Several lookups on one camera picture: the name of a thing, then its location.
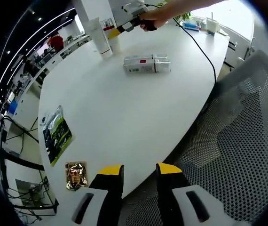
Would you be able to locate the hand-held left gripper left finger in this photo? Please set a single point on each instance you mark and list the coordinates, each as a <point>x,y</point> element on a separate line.
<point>108,195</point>

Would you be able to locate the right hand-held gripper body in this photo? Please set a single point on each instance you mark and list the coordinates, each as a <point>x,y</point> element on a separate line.
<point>135,9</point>

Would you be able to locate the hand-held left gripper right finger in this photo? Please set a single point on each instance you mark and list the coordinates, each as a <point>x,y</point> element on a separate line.
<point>169,195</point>

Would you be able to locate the red collar skincare bottle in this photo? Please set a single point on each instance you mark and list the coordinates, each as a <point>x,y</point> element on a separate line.
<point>111,46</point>

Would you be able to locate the large white skincare tube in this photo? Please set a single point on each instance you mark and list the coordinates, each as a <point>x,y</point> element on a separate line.
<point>101,37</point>

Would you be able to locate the gold foil sachet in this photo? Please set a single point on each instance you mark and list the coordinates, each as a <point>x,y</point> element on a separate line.
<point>76,176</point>

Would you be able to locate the green black foil packet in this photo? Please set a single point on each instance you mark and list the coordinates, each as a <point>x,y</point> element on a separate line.
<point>57,136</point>

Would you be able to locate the person's right hand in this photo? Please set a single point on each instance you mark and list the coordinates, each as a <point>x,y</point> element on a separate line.
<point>152,18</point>

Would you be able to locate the green potted plant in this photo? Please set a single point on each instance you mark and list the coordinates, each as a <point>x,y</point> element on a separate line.
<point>184,16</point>

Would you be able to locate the blue white packet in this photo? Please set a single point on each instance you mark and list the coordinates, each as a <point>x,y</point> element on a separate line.
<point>191,25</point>

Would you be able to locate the long white counter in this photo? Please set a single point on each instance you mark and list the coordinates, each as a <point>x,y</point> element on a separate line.
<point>54,62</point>

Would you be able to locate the white cup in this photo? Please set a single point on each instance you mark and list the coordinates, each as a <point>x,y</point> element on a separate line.
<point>210,27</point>

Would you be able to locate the grey mesh office chair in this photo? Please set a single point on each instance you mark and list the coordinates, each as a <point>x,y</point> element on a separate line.
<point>242,141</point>

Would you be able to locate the blue bin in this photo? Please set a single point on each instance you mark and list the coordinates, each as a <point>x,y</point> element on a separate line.
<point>13,107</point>

